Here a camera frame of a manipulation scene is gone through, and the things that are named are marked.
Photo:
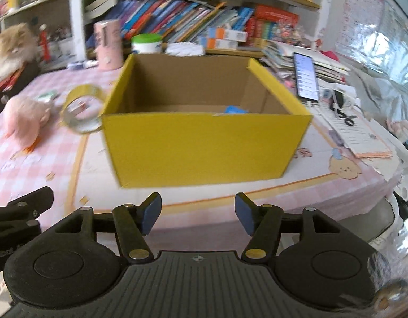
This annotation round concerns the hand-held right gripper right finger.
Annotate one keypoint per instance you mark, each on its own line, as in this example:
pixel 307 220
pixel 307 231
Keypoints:
pixel 245 215

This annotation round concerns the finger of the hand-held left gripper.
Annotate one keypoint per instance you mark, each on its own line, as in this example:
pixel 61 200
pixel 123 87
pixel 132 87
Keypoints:
pixel 31 200

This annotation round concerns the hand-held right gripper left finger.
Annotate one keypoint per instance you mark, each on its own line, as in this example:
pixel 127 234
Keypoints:
pixel 149 215

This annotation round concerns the yellow cardboard box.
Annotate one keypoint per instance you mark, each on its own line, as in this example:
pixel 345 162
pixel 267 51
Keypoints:
pixel 204 149

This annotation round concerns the pink plush toy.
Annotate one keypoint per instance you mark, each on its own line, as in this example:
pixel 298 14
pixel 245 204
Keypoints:
pixel 25 119

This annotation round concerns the yellow tape roll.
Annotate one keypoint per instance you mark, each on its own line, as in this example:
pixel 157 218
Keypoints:
pixel 73 97

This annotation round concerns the blue snack packet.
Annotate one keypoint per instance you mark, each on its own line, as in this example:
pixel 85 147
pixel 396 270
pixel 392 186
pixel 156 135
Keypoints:
pixel 236 109

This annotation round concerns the black bag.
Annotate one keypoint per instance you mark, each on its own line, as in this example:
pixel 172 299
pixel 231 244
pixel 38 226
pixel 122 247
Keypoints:
pixel 21 82

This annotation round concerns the grey round stool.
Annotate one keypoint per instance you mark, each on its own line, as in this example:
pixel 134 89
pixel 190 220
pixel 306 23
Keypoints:
pixel 369 218

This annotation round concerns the white printed paper sheet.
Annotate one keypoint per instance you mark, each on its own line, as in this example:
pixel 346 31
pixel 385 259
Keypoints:
pixel 363 139

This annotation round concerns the smartphone with lit screen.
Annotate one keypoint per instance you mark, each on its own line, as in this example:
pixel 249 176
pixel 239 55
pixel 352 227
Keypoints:
pixel 306 76

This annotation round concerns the fluffy cream cat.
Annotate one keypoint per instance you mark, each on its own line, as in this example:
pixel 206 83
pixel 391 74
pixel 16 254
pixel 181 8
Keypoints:
pixel 15 48

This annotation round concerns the red and white tube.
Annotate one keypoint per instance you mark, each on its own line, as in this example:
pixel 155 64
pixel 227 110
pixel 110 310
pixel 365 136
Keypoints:
pixel 44 44

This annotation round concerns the stack of books and papers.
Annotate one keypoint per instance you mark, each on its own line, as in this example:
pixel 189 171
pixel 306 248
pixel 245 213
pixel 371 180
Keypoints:
pixel 323 69

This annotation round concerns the orange and white carton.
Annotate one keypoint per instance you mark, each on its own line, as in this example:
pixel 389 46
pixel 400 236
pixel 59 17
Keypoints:
pixel 222 44
pixel 229 34

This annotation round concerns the white jar with green lid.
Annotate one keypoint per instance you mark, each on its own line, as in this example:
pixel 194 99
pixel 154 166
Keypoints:
pixel 146 42

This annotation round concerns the pink cylindrical humidifier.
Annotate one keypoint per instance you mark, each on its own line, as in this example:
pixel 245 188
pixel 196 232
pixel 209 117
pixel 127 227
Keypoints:
pixel 107 44

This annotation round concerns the white and wooden bookshelf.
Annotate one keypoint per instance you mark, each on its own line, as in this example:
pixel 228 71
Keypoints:
pixel 76 16

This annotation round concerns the red boxed book set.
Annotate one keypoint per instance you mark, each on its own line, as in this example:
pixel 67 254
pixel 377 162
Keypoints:
pixel 270 18

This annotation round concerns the row of colourful books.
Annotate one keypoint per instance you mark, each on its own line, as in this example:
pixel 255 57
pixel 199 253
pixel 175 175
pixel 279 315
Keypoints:
pixel 157 16

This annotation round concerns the clear plastic sheet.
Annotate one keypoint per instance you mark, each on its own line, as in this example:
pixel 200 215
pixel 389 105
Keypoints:
pixel 389 49

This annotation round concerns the pink wall poster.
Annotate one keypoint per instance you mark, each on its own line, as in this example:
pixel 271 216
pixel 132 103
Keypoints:
pixel 358 10

